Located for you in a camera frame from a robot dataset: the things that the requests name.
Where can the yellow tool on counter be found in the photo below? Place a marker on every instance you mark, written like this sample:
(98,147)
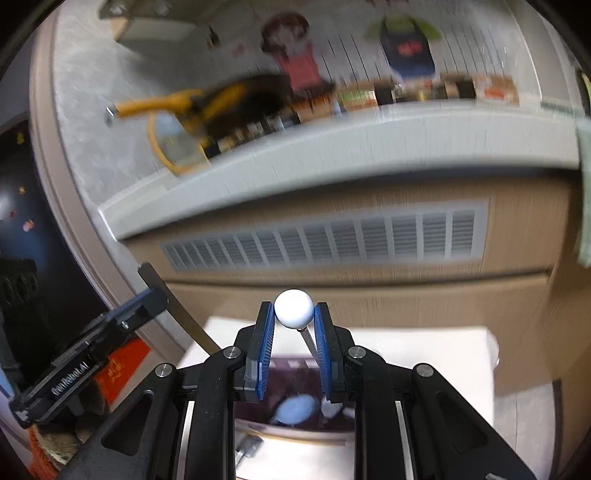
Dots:
(189,127)

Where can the long wooden chopstick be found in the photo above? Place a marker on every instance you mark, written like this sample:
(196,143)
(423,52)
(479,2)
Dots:
(299,437)

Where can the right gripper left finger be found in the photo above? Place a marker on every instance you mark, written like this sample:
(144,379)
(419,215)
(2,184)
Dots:
(237,373)

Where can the light blue spoon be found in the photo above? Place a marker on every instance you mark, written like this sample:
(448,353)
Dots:
(295,410)

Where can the white ball-head utensil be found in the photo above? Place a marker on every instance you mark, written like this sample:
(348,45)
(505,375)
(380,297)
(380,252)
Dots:
(294,309)

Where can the maroon plastic bin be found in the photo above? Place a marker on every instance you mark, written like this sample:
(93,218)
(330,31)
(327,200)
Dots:
(289,377)

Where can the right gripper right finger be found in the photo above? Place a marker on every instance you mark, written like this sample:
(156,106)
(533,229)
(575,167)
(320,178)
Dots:
(367,381)

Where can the grey ventilation grille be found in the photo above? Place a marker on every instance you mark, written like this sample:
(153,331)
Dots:
(439,232)

